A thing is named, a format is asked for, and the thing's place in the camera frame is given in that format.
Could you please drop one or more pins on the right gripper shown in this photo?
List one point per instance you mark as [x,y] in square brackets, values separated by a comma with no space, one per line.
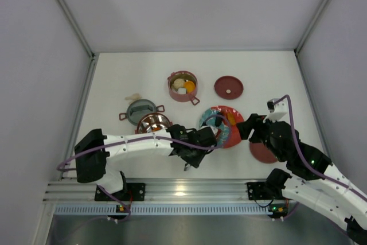
[255,126]

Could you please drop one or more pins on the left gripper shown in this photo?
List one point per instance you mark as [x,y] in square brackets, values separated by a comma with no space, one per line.
[207,135]

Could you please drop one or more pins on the steel serving tongs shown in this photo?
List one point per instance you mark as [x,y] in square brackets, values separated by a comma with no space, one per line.
[209,137]

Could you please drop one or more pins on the white sushi roll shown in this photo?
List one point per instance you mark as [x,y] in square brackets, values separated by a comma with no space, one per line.
[182,91]

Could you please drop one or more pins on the orange half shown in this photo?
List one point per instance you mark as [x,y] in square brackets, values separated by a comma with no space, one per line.
[189,86]

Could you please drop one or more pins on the steamed bun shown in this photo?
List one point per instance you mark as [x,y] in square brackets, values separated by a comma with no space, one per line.
[178,83]

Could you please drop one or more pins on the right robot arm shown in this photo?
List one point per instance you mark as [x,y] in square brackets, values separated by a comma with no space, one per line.
[310,178]

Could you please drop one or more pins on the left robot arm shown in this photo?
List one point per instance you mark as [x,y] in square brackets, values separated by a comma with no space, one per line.
[100,158]

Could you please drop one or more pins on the grey lunch box lid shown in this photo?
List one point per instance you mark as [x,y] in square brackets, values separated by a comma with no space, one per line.
[138,109]

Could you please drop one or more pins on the fried orange piece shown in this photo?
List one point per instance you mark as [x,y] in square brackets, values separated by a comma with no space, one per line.
[231,118]

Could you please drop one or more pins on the red and teal plate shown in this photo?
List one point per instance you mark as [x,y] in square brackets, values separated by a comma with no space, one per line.
[217,116]

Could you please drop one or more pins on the dark red lid near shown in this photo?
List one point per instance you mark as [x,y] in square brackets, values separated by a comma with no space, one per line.
[261,153]

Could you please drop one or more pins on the dark red lid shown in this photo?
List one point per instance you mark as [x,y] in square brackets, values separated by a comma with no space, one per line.
[261,153]
[228,87]

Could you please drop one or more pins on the dark red lid far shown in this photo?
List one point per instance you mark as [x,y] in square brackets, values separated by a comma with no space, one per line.
[228,87]

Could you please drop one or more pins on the pink steel bowl near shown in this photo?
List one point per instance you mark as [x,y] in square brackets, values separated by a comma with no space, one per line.
[145,124]

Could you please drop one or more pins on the pink steel bowl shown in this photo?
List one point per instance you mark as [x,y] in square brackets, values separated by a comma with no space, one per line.
[145,124]
[186,75]

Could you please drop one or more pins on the pink steel bowl far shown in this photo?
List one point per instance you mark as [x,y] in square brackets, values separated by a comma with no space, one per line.
[186,75]

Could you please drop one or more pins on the beige toy piece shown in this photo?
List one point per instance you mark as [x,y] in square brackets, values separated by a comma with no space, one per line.
[133,97]

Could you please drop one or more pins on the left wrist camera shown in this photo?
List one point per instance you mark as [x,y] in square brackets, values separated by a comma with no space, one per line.
[216,131]

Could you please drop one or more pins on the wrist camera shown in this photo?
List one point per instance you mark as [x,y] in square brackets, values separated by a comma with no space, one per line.
[278,108]
[216,131]

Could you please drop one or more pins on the aluminium rail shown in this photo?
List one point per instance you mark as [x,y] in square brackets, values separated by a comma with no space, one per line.
[157,190]

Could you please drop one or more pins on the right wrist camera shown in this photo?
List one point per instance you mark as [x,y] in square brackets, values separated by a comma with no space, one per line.
[278,108]

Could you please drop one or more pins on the slotted cable duct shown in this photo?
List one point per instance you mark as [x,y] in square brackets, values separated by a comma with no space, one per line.
[162,209]

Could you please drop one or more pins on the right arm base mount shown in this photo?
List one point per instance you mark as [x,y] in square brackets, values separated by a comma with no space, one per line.
[261,190]

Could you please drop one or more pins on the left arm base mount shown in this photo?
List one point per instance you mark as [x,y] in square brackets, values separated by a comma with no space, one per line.
[131,192]

